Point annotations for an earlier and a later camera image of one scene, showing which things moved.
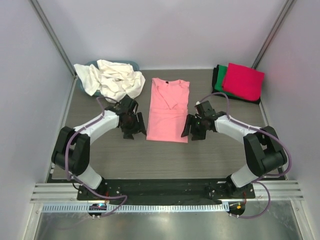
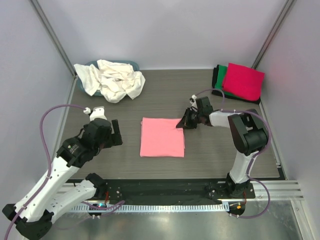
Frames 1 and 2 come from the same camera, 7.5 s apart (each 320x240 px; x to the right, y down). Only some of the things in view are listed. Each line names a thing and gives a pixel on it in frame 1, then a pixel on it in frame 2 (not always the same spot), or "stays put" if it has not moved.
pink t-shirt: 168,110 to 160,137
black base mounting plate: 166,191 stays put
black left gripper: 128,133 to 114,139
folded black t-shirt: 230,97 stays put
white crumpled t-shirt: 113,80 stays put
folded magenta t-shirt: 243,81 stays put
